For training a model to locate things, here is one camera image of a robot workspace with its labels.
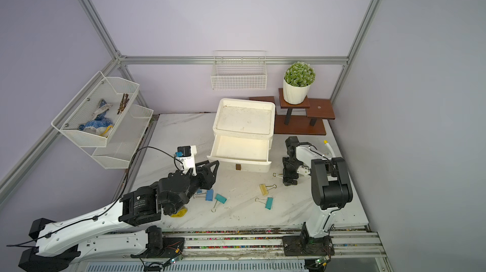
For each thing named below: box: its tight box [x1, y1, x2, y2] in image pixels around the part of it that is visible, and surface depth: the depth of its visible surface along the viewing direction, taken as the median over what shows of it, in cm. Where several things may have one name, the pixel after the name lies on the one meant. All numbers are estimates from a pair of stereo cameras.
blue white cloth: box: [78, 98, 114, 138], surface depth 73 cm
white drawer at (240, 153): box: [206, 134, 272, 173], surface depth 85 cm
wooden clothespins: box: [117, 92, 130, 115], surface depth 83 cm
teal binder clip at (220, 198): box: [210, 193, 228, 213], surface depth 88 cm
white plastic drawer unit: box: [206, 97, 276, 162], surface depth 87 cm
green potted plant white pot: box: [282, 61, 316, 106], surface depth 86 cm
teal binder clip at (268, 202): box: [254, 196, 274, 211], surface depth 87 cm
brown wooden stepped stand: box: [249, 87, 336, 136], surface depth 110 cm
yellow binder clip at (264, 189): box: [259, 183, 278, 197], surface depth 91 cm
